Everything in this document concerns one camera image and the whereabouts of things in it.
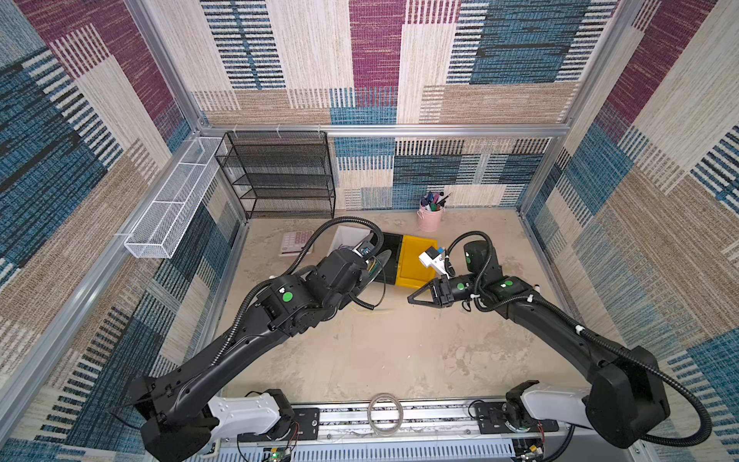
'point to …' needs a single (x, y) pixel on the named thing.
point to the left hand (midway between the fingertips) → (341, 265)
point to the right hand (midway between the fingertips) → (412, 306)
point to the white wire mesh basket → (162, 226)
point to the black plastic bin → (394, 243)
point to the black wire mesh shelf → (280, 175)
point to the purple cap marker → (424, 203)
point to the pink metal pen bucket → (429, 220)
